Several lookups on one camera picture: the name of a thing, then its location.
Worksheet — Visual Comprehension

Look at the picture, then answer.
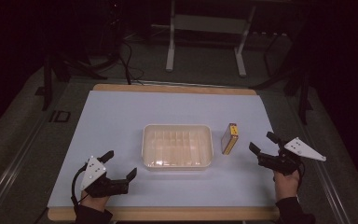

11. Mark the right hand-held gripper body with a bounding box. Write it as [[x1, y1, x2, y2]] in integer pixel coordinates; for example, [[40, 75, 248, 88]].
[[256, 136, 327, 175]]

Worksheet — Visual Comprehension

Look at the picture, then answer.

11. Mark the white plastic tray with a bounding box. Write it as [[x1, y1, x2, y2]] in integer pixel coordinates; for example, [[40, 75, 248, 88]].
[[141, 123, 214, 172]]

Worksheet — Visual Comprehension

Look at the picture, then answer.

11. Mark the black tripod stand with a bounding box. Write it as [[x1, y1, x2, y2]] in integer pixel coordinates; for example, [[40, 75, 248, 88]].
[[250, 66, 313, 125], [41, 52, 108, 111]]

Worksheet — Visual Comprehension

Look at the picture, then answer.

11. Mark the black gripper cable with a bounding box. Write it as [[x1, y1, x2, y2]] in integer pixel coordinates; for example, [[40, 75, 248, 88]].
[[70, 163, 89, 216]]

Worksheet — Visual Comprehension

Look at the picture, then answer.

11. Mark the black floor cable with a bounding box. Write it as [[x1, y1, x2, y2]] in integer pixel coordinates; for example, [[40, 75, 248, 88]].
[[117, 38, 145, 86]]

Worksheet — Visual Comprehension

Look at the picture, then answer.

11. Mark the person's right hand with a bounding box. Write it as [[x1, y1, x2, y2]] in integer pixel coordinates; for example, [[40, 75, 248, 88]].
[[273, 169, 301, 203]]

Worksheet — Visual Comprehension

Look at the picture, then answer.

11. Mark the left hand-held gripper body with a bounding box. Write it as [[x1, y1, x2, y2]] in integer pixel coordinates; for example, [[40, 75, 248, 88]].
[[79, 155, 130, 199]]

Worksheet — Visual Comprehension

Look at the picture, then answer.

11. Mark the person's left hand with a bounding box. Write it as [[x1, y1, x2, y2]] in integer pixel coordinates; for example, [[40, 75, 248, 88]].
[[79, 189, 111, 213]]

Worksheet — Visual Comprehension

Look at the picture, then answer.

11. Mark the white metal stand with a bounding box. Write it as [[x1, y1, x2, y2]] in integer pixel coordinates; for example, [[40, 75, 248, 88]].
[[165, 0, 257, 78]]

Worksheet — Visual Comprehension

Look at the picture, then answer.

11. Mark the yellow and brown box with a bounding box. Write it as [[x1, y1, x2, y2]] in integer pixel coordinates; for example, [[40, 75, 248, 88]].
[[220, 122, 240, 156]]

